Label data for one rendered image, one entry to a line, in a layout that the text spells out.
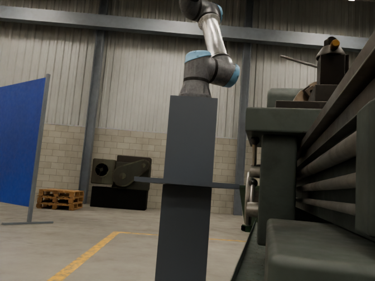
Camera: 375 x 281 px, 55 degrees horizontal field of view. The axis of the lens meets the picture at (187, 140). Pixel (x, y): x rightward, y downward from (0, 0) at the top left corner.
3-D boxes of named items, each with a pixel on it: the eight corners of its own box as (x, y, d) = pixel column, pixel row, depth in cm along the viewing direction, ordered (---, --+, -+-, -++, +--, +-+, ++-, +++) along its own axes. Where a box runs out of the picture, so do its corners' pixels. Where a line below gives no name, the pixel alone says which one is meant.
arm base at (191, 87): (176, 96, 153) (178, 74, 154) (178, 105, 168) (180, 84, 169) (211, 98, 152) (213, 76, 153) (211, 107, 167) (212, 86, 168)
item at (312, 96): (306, 118, 115) (306, 102, 116) (339, 119, 113) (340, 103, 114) (314, 102, 95) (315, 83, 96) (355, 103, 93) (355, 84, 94)
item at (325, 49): (314, 63, 108) (314, 53, 109) (342, 63, 106) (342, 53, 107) (318, 53, 100) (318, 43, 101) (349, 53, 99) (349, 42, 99)
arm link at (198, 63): (178, 81, 164) (180, 52, 165) (203, 86, 170) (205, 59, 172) (191, 74, 153) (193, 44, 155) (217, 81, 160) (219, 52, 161)
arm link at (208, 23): (204, 88, 166) (186, 9, 194) (230, 94, 173) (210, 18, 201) (217, 71, 158) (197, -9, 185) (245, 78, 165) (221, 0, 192)
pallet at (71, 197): (50, 205, 945) (52, 188, 951) (83, 207, 952) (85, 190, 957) (34, 208, 822) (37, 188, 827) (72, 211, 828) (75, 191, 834)
